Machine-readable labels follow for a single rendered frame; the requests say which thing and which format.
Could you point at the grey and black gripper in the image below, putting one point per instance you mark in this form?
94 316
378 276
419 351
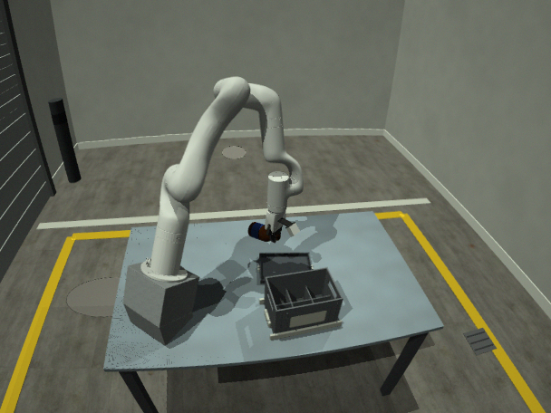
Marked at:
272 225

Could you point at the brown bottle with blue label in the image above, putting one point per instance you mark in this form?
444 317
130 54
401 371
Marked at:
258 231

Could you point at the dark grey crate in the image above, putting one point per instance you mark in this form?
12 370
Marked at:
321 306

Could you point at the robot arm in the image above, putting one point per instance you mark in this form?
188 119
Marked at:
185 184

